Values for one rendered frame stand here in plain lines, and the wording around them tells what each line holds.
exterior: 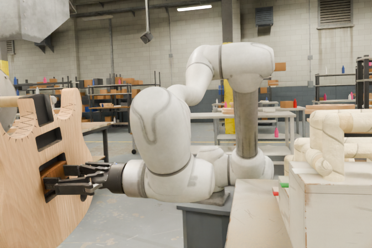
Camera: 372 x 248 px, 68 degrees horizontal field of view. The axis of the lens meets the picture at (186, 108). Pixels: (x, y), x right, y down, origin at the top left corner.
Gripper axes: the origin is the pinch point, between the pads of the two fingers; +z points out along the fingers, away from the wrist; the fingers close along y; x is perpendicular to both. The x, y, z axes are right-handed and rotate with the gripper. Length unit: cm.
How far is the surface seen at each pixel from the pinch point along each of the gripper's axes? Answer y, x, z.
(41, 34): 1.5, 36.1, -2.3
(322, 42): 1122, 11, -325
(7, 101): 6.7, 19.4, 17.3
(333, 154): -12, 11, -63
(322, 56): 1113, -41, -324
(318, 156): -9, 10, -61
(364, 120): -11, 16, -67
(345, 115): -10, 17, -65
